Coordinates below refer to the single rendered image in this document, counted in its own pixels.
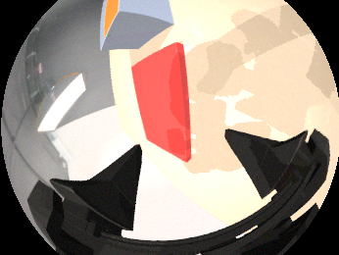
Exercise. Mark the red rectangular lid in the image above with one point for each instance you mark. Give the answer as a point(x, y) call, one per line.
point(161, 88)

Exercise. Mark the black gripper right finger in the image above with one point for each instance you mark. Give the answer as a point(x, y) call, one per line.
point(264, 159)

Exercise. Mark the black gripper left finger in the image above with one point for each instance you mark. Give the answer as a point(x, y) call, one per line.
point(111, 193)

